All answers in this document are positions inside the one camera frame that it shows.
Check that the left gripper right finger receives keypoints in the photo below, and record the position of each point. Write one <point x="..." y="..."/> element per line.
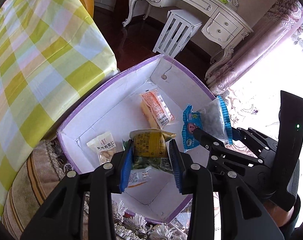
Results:
<point x="242" y="214"/>

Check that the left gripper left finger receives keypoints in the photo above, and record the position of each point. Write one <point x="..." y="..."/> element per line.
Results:
<point x="61" y="215"/>

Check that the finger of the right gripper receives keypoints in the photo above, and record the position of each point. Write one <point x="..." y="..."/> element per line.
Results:
<point x="217" y="148"/>
<point x="254" y="140"/>

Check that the blue clear snack bag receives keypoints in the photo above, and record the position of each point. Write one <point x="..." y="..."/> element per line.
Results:
<point x="213" y="119"/>

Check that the yellow snack packet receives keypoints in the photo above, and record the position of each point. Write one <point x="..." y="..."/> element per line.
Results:
<point x="151" y="143"/>

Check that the person's right hand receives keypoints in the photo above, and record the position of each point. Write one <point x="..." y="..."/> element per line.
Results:
<point x="285" y="220"/>

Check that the orange wrapped bread snack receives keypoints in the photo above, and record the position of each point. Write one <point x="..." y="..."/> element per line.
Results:
<point x="155" y="109"/>

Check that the green white snack packet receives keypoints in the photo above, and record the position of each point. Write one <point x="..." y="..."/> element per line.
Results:
<point x="141" y="166"/>

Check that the clear nut packet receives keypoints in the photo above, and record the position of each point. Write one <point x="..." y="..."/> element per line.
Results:
<point x="104" y="146"/>

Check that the purple white cardboard box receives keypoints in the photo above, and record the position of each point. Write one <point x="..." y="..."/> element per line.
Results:
<point x="115" y="108"/>

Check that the pink floral curtain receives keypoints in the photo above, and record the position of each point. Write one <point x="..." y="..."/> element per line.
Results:
<point x="268" y="62"/>

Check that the white ornate dressing table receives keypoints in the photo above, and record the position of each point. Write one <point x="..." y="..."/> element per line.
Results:
<point x="224" y="27"/>

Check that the white slatted stool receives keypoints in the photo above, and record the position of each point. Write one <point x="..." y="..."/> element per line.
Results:
<point x="180" y="27"/>

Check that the yellow green checkered tablecloth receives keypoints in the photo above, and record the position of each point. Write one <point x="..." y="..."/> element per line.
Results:
<point x="51" y="54"/>

